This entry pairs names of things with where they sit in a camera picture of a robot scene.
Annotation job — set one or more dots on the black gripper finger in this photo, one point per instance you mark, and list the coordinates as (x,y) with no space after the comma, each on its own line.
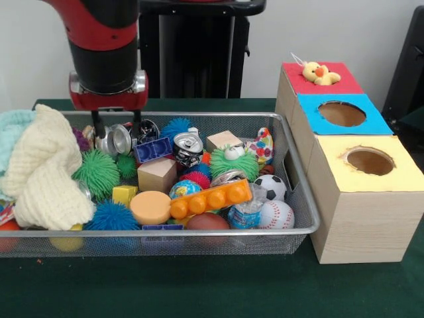
(136,121)
(98,124)

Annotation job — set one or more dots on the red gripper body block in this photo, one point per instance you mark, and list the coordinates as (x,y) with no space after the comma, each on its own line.
(109,101)

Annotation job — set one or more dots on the cream yellow cloth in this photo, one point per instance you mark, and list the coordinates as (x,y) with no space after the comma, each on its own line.
(43,172)

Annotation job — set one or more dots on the mint green cloth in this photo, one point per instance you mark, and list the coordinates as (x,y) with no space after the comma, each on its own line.
(13,132)

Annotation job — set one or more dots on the yellow toy duck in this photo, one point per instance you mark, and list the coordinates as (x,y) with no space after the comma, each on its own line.
(318,73)

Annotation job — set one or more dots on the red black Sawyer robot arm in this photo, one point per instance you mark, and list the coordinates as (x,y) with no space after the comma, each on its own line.
(102,49)

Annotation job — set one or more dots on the clear mesh bin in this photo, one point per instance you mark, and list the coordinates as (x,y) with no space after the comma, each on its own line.
(295,172)

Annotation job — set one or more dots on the wooden box with three holes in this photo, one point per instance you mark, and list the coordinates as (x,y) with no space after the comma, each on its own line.
(364,225)

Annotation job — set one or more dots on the crushed silver drink can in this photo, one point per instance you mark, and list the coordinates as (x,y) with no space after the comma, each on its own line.
(117,140)

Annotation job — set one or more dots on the green fuzzy toy big eyes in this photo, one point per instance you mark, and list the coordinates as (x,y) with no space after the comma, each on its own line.
(97,172)

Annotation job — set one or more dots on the plain wooden cube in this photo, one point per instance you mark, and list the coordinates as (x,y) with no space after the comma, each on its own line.
(157,175)

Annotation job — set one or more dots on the round orange toy disc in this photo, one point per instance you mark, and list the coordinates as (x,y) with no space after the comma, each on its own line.
(150,207)

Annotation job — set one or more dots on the plain blue spiky ball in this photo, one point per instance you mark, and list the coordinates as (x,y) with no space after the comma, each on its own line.
(111,217)

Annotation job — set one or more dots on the green spiky toy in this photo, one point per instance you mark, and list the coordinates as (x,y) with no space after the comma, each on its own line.
(233,162)

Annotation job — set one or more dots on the orange studded toy block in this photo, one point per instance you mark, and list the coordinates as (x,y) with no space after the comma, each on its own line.
(208,198)

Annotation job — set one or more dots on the black white soccer ball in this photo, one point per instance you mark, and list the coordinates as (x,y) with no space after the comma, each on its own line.
(271,187)

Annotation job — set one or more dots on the white baseball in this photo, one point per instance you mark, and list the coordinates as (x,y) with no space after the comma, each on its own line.
(276,215)

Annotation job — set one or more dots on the dark green table cloth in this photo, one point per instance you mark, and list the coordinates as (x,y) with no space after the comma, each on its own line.
(414,132)
(198,288)

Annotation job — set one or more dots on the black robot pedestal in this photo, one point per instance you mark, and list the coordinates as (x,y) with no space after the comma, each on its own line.
(198,49)

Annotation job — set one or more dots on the black frame stand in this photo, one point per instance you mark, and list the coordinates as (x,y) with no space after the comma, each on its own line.
(410,66)

